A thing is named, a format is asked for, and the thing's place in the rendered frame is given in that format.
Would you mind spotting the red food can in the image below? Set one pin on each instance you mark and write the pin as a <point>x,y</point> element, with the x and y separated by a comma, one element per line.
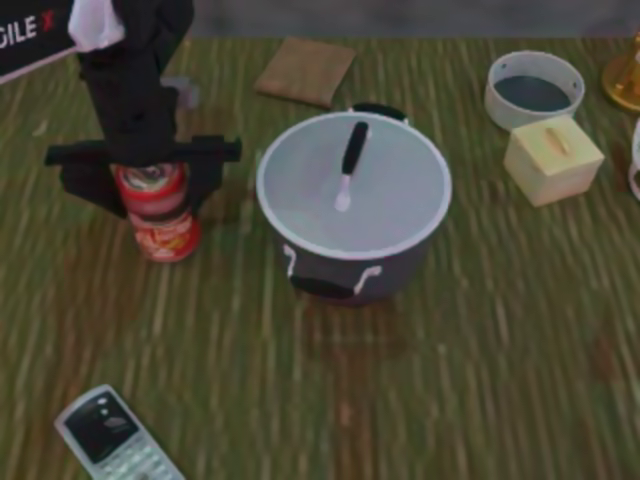
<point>161,210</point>

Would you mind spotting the grey cooking pot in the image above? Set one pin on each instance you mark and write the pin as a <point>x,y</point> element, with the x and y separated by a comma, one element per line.
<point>352,205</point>

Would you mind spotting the cream wooden box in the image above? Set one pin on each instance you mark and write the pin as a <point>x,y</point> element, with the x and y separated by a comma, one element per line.
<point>552,160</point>

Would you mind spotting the brown square cloth pad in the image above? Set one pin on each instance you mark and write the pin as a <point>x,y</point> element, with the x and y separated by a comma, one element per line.
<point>305,72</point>

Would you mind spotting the white mug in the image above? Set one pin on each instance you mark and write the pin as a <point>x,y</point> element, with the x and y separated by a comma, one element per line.
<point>635,160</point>

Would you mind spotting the gold metal bell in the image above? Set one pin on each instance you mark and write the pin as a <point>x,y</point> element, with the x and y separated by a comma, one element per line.
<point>625,75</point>

